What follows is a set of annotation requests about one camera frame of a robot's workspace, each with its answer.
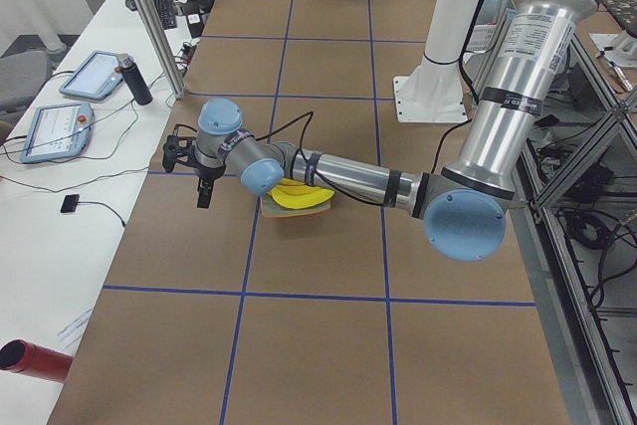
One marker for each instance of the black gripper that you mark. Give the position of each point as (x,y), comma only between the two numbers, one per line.
(207,173)

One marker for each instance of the yellow banana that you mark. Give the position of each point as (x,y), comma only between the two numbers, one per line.
(291,183)
(299,202)
(296,190)

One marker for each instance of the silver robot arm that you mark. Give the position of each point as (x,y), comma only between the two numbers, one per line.
(462,204)

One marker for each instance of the grey square plate orange rim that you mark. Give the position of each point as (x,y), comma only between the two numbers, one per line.
(271,209)

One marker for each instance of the small black puck device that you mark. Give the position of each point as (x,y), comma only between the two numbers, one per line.
(70,203)

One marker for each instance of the black water bottle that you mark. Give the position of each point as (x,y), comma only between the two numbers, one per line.
(133,78)

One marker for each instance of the near teach pendant tablet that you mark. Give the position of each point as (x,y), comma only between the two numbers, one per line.
(58,132)

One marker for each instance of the teach pendant tablet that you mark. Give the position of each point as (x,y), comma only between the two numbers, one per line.
(95,79)
(58,132)

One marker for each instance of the black keyboard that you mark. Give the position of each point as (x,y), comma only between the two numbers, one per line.
(166,13)

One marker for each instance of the far teach pendant tablet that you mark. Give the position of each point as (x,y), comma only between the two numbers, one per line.
(95,79)

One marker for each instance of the red cylinder tube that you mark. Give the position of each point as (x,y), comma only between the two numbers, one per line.
(24,357)

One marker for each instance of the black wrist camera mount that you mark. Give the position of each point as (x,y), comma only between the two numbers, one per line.
(178,150)

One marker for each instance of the aluminium frame post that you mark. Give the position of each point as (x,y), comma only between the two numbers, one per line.
(155,32)

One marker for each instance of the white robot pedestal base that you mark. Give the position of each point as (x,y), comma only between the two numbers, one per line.
(433,92)

